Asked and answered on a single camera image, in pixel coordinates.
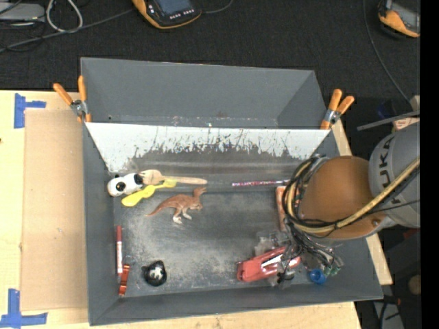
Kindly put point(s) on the pale wooden fork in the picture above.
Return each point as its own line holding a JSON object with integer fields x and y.
{"x": 178, "y": 180}

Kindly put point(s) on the brown toy dinosaur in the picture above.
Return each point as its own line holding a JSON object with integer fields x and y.
{"x": 178, "y": 202}

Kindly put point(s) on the grey metal bin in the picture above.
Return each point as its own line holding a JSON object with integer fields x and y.
{"x": 205, "y": 245}

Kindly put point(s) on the brown cardboard board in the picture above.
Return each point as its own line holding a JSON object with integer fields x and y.
{"x": 51, "y": 201}

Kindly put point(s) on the pink patterned pencil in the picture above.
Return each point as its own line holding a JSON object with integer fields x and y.
{"x": 254, "y": 183}

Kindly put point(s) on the red marker pen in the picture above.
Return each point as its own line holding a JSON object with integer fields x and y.
{"x": 119, "y": 249}

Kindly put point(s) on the black and white round toy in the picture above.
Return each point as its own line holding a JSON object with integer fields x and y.
{"x": 154, "y": 273}

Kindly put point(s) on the red hand tool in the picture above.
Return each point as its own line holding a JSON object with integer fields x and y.
{"x": 252, "y": 269}

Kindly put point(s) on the yellow plastic spoon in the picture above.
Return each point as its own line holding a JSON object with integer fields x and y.
{"x": 137, "y": 197}

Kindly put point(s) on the black and white panda toy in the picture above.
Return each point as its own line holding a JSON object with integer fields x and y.
{"x": 121, "y": 185}

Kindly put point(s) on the blue plastic cap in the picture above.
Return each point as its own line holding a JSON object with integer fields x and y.
{"x": 318, "y": 277}

